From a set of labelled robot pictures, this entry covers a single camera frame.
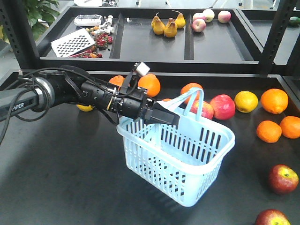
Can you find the small orange lower right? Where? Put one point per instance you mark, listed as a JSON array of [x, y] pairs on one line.
[[290, 126]]

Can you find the red apple near middle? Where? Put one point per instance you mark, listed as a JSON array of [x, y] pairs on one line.
[[282, 179]]

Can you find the small orange lower left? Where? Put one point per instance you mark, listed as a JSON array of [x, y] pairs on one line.
[[269, 131]]

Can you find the white perforated tray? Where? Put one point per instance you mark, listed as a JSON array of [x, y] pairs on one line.
[[72, 43]]

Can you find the small orange middle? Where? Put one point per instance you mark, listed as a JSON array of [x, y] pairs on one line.
[[166, 99]]

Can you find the white electronic scale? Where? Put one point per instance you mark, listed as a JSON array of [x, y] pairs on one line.
[[88, 20]]

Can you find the large orange right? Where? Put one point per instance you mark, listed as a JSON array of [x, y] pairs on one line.
[[274, 101]]

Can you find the yellow orange fruit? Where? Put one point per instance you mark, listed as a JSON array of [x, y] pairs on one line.
[[245, 101]]

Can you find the large red apple right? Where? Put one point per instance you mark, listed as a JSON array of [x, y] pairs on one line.
[[223, 106]]

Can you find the black wood fruit display table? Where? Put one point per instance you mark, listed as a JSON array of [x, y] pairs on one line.
[[68, 168]]

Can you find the red apple near right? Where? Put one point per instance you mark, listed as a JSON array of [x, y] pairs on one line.
[[272, 217]]

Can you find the light blue plastic basket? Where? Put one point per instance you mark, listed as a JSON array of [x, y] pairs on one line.
[[181, 161]]

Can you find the potted green plant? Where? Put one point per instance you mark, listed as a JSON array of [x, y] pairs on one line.
[[27, 18]]

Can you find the black shelf upright post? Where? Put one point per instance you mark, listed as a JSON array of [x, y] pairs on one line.
[[279, 25]]

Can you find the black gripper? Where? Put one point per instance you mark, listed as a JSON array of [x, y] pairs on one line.
[[136, 105]]

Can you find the large red apple left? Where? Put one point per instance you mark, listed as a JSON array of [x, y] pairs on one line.
[[207, 109]]

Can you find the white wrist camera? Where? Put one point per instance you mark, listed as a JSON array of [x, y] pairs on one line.
[[141, 69]]

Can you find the large red apple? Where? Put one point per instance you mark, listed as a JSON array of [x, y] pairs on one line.
[[207, 109], [223, 106]]

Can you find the orange far left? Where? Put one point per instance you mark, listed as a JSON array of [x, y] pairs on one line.
[[117, 81]]

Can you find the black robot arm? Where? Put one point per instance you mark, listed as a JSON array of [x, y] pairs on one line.
[[31, 96]]

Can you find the yellow apple front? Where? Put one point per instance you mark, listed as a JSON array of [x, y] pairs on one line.
[[85, 108]]

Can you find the black upper fruit tray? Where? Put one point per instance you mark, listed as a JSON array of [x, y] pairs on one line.
[[220, 48]]

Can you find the small orange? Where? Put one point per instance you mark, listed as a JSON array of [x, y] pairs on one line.
[[269, 131], [290, 126], [166, 99]]

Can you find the brown pear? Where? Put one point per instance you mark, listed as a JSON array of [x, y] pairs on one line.
[[171, 28]]

